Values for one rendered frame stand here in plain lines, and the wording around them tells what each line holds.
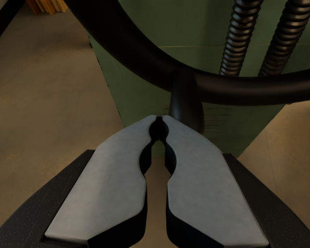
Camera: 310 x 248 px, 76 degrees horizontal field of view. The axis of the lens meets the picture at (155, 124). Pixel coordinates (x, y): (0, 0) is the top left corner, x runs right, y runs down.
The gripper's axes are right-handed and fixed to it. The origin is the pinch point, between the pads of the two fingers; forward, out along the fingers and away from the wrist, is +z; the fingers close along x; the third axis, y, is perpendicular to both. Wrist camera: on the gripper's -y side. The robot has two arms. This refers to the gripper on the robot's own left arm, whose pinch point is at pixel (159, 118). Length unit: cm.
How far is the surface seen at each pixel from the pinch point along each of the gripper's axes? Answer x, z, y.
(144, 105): -4.3, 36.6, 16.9
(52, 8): -80, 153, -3
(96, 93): -35, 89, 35
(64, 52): -61, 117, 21
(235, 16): 6.8, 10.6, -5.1
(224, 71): 7.6, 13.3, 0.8
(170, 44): 1.6, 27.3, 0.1
